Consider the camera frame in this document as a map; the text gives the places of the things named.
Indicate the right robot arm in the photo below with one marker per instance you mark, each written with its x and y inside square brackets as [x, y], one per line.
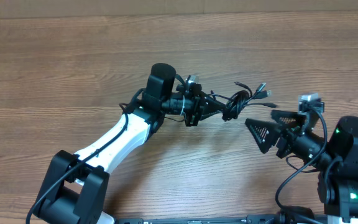
[335, 158]

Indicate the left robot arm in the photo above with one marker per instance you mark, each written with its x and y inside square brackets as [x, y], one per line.
[75, 185]

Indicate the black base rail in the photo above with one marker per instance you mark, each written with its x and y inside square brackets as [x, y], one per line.
[250, 219]

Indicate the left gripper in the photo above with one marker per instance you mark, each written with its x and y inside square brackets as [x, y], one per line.
[196, 106]

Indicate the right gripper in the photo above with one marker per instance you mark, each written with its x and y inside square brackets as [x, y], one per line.
[285, 137]

